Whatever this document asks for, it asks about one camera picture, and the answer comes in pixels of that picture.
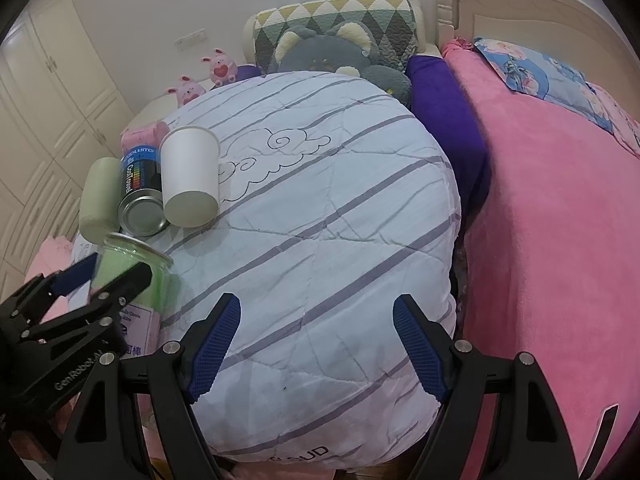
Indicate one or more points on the pink cloth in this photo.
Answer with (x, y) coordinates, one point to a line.
(50, 256)

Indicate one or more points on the printed blue pink pillow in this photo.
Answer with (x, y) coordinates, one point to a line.
(540, 75)

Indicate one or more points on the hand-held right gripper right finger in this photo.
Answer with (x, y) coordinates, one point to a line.
(417, 351)

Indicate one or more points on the grey plush toy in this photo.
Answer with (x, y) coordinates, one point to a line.
(320, 50)

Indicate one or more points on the white wall outlet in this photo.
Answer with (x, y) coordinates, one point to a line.
(191, 40)

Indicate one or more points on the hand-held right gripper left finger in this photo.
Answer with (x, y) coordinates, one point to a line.
(215, 346)

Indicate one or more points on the white paper cup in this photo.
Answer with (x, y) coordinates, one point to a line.
(190, 170)

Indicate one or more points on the pink pig plush left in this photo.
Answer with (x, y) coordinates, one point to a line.
(186, 91)

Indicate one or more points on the black spray can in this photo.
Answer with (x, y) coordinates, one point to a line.
(137, 180)

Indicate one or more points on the pink fleece blanket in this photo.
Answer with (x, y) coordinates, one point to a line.
(540, 240)

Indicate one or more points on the diamond patterned pillow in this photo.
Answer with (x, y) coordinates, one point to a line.
(370, 20)

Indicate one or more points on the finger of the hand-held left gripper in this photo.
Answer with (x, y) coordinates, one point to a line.
(75, 274)
(127, 282)

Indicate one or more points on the purple cloth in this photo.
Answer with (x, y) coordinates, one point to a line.
(450, 120)

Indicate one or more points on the cream bed headboard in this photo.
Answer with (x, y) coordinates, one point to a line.
(525, 15)

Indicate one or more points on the cream wardrobe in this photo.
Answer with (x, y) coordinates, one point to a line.
(50, 85)

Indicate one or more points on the pink tissue pack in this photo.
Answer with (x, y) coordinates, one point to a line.
(137, 137)

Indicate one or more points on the striped pale blue quilt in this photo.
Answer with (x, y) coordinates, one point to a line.
(325, 235)

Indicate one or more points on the pale green cylinder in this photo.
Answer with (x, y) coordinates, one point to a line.
(100, 195)

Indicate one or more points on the pink plush bunny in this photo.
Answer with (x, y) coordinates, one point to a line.
(220, 66)

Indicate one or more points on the white labelled packet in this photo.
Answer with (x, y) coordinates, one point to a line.
(141, 326)

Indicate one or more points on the green glass jar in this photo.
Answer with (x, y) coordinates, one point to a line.
(125, 256)

